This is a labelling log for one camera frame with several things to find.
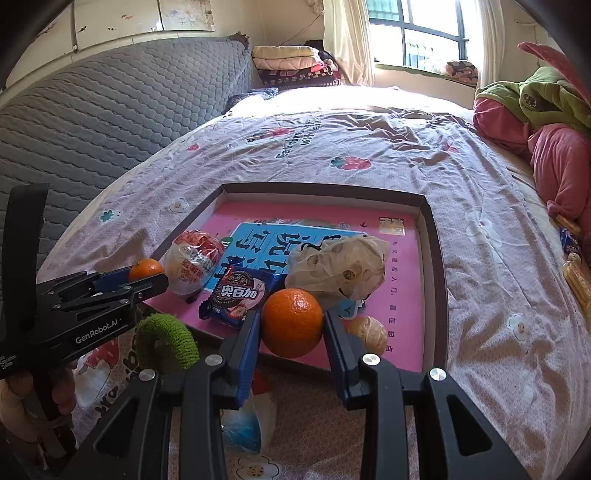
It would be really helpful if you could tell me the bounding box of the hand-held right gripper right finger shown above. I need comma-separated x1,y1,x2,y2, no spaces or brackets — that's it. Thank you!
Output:
323,309,532,480

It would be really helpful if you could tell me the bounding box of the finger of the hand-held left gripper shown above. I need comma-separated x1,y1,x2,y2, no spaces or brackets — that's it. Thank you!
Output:
58,273,169,315
39,268,132,301

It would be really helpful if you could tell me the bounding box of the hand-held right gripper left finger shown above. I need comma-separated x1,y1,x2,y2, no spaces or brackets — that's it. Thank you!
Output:
65,310,263,480

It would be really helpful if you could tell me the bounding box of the small orange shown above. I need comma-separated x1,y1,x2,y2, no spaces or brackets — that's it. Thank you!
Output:
128,258,164,282

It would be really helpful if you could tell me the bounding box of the dull brownish orange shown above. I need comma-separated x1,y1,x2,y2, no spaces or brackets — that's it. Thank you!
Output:
346,316,389,357

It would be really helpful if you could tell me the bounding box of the large orange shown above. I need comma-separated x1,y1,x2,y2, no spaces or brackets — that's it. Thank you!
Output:
261,288,325,360

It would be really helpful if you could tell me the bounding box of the red and white snack packet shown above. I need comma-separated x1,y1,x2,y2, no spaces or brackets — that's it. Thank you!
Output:
164,230,227,298

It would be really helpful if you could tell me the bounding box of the dark blue cookie packet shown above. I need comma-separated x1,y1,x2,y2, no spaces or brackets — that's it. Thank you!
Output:
198,265,277,329

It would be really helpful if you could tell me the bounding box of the green fuzzy scrunchie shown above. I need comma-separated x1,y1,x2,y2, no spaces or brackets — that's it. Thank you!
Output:
134,314,200,376

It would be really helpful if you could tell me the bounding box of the blue and white snack packet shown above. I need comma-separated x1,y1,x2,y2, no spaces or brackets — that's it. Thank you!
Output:
221,369,278,455

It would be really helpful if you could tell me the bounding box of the shallow cardboard box pink bottom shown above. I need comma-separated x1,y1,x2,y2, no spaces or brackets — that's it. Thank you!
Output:
148,182,448,374

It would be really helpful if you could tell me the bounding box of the person's left hand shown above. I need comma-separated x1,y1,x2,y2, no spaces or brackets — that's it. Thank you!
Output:
0,362,78,444

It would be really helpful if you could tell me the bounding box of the crumpled white plastic bag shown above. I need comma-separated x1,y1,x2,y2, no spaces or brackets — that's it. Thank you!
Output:
284,234,391,310

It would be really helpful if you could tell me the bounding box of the grey quilted headboard cover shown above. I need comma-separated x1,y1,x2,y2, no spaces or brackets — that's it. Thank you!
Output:
0,37,259,278

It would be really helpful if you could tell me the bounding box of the dark patterned cloth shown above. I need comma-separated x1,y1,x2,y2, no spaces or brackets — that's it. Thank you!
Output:
226,87,280,109

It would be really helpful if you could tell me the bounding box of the white wooden headboard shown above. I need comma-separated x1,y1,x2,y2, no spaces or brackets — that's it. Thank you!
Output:
0,0,218,90

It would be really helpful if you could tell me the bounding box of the small blue snack packet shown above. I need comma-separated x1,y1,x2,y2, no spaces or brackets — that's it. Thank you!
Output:
560,228,581,256

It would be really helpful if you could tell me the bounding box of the folded dark red patterned blanket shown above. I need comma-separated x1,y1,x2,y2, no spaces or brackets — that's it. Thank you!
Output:
256,62,345,88

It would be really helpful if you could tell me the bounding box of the folded cream blanket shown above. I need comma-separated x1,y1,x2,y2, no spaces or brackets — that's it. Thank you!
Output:
252,45,321,70

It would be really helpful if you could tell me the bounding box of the dark bag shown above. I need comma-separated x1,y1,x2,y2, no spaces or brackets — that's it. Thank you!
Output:
305,41,334,63

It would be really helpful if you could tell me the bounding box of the patterned cushion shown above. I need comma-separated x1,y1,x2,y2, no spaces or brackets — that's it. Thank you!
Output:
445,60,478,84

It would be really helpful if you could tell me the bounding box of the cream curtain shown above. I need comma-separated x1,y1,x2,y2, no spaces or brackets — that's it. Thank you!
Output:
462,0,506,88
322,0,377,86

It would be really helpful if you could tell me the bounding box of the green fleece garment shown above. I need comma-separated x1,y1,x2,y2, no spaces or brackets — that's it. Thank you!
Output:
475,67,591,137

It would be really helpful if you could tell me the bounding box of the dark framed window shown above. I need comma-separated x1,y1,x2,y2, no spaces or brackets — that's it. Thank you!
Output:
365,0,481,75

